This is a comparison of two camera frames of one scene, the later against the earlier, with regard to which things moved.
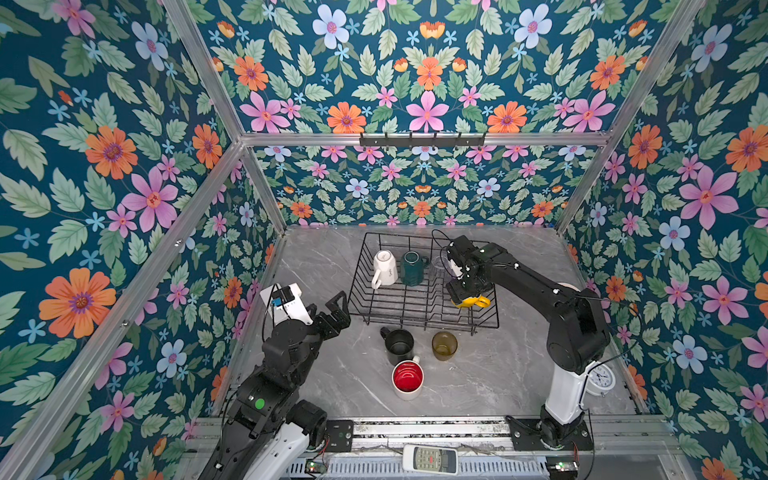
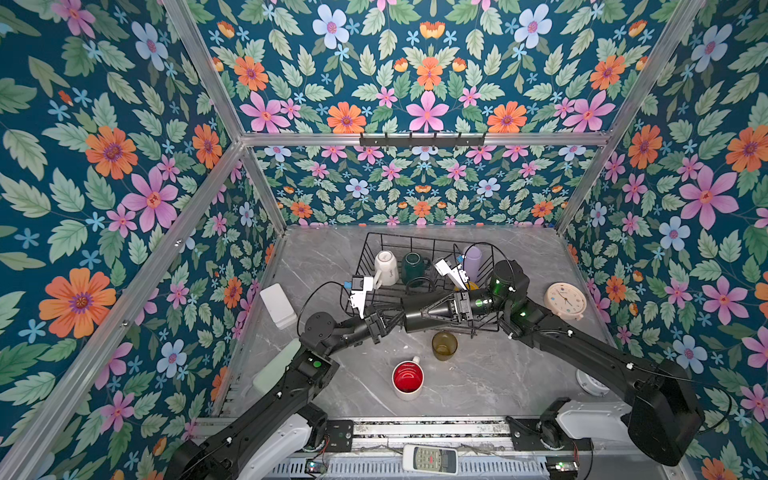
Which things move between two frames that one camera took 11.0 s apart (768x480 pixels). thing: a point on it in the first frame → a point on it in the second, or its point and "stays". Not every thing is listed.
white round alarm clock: (600, 380) stays
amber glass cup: (444, 345) stays
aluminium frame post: (184, 18) stays
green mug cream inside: (412, 268) stays
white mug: (385, 272) stays
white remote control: (430, 459) stays
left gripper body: (325, 327) → (374, 328)
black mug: (399, 344) → (414, 305)
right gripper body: (462, 288) → (466, 304)
